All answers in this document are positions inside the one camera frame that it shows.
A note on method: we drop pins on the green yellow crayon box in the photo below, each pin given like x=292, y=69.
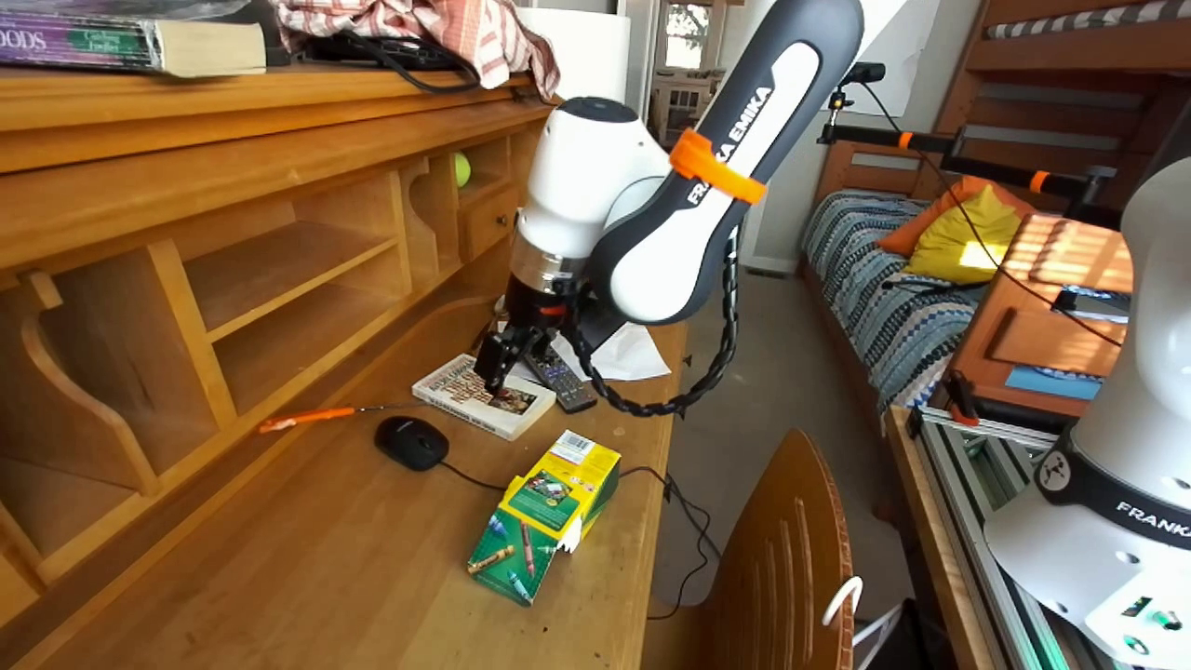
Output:
x=544, y=516

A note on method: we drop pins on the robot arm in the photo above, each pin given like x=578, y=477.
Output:
x=651, y=233

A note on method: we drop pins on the wooden bunk bed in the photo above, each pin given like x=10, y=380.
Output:
x=884, y=279

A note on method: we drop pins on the thick purple paperback book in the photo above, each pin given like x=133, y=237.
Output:
x=112, y=45

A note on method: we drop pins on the window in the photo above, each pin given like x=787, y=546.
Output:
x=690, y=33

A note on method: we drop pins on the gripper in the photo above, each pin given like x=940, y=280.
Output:
x=538, y=303

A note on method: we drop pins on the black computer mouse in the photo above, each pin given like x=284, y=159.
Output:
x=411, y=442

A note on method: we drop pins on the wooden chair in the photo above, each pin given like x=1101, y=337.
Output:
x=782, y=558

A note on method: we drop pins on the white sheet of paper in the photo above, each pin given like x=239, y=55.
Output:
x=628, y=358

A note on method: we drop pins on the blue paper sheet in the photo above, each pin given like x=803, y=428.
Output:
x=1051, y=381

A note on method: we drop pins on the wooden desk hutch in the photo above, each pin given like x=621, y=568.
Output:
x=233, y=233

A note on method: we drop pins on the yellow tennis ball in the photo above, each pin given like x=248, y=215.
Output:
x=461, y=170

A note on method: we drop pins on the orange wooden board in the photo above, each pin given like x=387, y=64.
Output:
x=1051, y=298

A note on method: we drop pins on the black remote control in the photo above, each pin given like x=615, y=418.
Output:
x=564, y=383

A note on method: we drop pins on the black orange clamp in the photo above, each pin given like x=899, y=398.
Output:
x=960, y=398

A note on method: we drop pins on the white plastic hanger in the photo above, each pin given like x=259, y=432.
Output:
x=842, y=600

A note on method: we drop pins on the orange pillow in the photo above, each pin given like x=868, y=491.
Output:
x=916, y=228

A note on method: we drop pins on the small wooden drawer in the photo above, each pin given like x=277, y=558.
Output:
x=486, y=221

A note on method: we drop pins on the white paperback book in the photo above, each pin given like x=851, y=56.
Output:
x=465, y=400

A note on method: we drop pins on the red white plaid cloth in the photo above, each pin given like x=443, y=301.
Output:
x=465, y=33

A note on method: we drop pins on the yellow pillow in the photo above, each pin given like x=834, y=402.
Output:
x=963, y=244

